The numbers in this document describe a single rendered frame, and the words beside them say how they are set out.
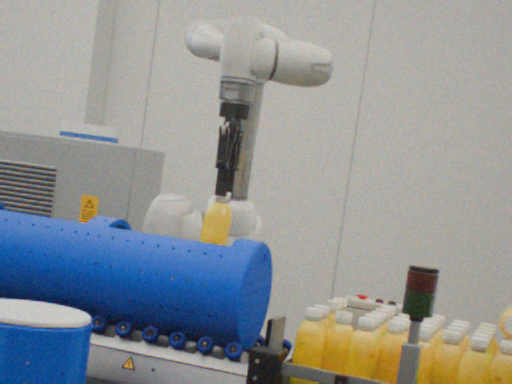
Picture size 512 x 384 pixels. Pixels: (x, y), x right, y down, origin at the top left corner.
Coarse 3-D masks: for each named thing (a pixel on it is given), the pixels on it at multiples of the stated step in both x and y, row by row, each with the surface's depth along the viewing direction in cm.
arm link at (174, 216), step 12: (156, 204) 308; (168, 204) 307; (180, 204) 307; (192, 204) 311; (156, 216) 307; (168, 216) 306; (180, 216) 306; (192, 216) 309; (144, 228) 311; (156, 228) 307; (168, 228) 306; (180, 228) 307; (192, 228) 308; (192, 240) 308
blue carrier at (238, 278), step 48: (0, 240) 259; (48, 240) 255; (96, 240) 251; (144, 240) 249; (240, 240) 246; (0, 288) 262; (48, 288) 255; (96, 288) 249; (144, 288) 244; (192, 288) 240; (240, 288) 236; (192, 336) 247; (240, 336) 241
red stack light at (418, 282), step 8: (408, 272) 198; (416, 272) 196; (408, 280) 198; (416, 280) 196; (424, 280) 196; (432, 280) 196; (408, 288) 197; (416, 288) 196; (424, 288) 196; (432, 288) 196
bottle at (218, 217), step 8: (216, 200) 246; (224, 200) 246; (208, 208) 246; (216, 208) 245; (224, 208) 245; (208, 216) 246; (216, 216) 245; (224, 216) 245; (208, 224) 245; (216, 224) 245; (224, 224) 245; (208, 232) 245; (216, 232) 245; (224, 232) 246; (200, 240) 247; (208, 240) 245; (216, 240) 245; (224, 240) 246
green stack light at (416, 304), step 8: (408, 296) 197; (416, 296) 196; (424, 296) 196; (432, 296) 196; (408, 304) 197; (416, 304) 196; (424, 304) 196; (432, 304) 197; (408, 312) 197; (416, 312) 196; (424, 312) 196; (432, 312) 197
